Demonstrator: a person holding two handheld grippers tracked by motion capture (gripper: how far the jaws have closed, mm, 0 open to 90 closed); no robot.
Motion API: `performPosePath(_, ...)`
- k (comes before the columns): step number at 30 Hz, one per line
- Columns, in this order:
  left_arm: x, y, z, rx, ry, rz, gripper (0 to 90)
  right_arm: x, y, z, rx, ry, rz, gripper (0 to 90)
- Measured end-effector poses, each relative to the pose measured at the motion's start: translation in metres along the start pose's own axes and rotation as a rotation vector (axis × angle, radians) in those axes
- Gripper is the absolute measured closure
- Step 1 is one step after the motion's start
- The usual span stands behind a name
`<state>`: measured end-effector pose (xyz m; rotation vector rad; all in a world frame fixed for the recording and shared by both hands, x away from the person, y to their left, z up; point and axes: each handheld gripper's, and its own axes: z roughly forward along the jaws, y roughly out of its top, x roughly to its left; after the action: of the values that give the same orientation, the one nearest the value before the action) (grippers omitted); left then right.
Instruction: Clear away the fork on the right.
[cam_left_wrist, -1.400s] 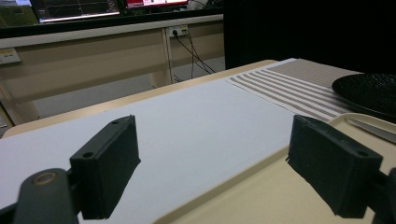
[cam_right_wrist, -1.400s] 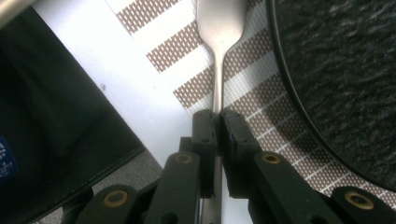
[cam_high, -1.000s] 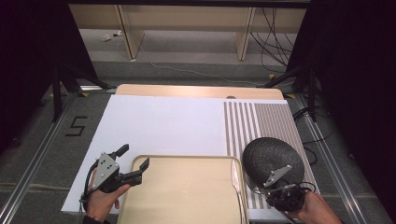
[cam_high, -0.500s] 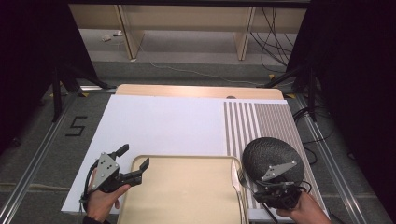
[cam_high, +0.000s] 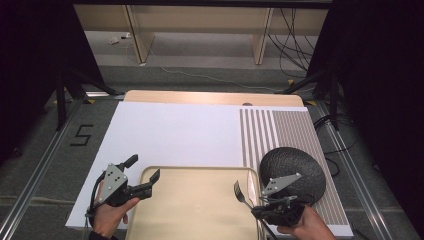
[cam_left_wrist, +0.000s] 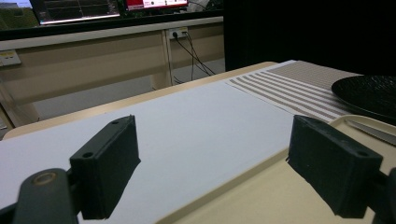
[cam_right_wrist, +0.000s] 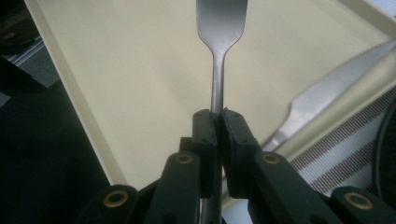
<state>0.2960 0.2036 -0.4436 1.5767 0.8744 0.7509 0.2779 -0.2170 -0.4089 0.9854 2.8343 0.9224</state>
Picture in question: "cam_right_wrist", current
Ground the silver table knife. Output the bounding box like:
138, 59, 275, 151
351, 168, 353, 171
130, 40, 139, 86
261, 40, 396, 153

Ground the striped brown placemat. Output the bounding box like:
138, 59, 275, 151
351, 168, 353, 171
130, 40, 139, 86
289, 87, 396, 200

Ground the aluminium floor rail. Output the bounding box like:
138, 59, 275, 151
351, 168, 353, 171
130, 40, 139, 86
6, 34, 61, 89

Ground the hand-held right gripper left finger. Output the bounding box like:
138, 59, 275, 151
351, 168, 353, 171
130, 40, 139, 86
180, 108, 219, 199

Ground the silver fork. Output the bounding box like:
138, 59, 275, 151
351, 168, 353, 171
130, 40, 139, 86
195, 0, 249, 224

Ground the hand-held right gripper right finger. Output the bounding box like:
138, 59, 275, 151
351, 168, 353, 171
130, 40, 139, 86
219, 106, 263, 199

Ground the beige plastic tray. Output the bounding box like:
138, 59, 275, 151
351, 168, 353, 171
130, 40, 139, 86
23, 0, 396, 213

